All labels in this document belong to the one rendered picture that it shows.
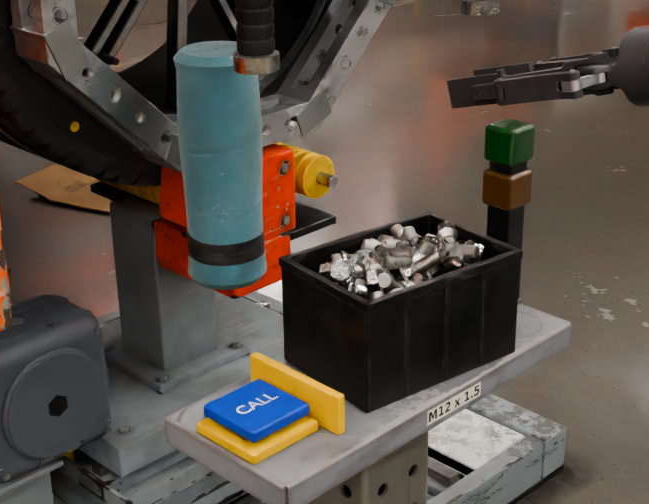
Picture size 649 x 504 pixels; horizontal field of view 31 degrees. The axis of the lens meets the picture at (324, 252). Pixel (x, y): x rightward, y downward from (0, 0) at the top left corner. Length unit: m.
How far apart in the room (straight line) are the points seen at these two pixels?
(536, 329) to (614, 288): 1.19
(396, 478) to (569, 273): 1.38
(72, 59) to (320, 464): 0.49
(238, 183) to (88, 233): 1.54
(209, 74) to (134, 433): 0.53
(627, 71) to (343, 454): 0.43
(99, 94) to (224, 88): 0.14
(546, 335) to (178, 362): 0.59
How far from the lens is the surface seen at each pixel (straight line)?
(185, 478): 1.55
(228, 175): 1.23
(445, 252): 1.18
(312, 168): 1.51
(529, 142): 1.25
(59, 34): 1.22
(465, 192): 2.94
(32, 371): 1.38
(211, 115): 1.21
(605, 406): 2.04
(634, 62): 1.11
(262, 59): 1.09
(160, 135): 1.32
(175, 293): 1.60
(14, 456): 1.43
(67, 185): 3.04
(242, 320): 1.79
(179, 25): 1.45
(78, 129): 1.36
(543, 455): 1.79
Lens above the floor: 1.03
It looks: 23 degrees down
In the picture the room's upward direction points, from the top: 1 degrees counter-clockwise
